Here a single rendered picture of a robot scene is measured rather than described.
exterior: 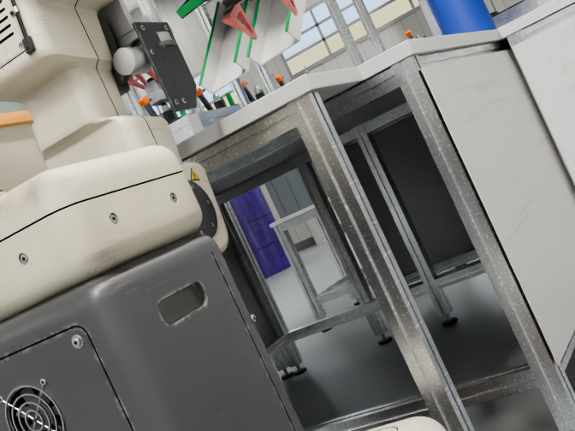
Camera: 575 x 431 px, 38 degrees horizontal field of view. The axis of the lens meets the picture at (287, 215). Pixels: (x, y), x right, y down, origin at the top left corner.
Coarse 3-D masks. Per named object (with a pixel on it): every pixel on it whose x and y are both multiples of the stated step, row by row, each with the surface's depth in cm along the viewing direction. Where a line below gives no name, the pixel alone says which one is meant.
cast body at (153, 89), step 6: (150, 78) 216; (150, 84) 215; (156, 84) 214; (150, 90) 216; (156, 90) 213; (162, 90) 215; (150, 96) 214; (156, 96) 214; (162, 96) 214; (150, 102) 215; (156, 102) 214; (162, 102) 218; (168, 102) 219
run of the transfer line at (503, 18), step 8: (528, 0) 281; (512, 8) 284; (520, 8) 283; (528, 8) 283; (496, 16) 287; (504, 16) 286; (512, 16) 286; (520, 16) 284; (496, 24) 289; (504, 24) 287
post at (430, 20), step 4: (420, 0) 288; (424, 0) 288; (420, 4) 288; (424, 4) 287; (424, 8) 288; (428, 8) 288; (424, 12) 288; (428, 12) 287; (428, 16) 288; (432, 16) 288; (428, 20) 288; (432, 20) 288; (432, 24) 288; (436, 24) 288; (432, 28) 288; (436, 28) 288; (432, 32) 288; (436, 32) 288; (440, 32) 288
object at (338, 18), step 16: (352, 0) 208; (208, 16) 210; (336, 16) 194; (368, 16) 208; (208, 32) 210; (368, 32) 208; (352, 48) 193; (384, 48) 209; (256, 64) 225; (272, 80) 225; (240, 96) 209
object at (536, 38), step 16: (560, 0) 211; (528, 16) 216; (544, 16) 214; (560, 16) 213; (512, 32) 219; (528, 32) 218; (544, 32) 215; (560, 32) 213; (512, 48) 220; (528, 48) 218; (544, 48) 216; (560, 48) 214; (528, 64) 219; (544, 64) 217; (560, 64) 215; (528, 80) 220; (544, 80) 218; (560, 80) 216; (544, 96) 219; (560, 96) 217; (544, 112) 220; (560, 112) 218; (560, 128) 219; (560, 144) 220
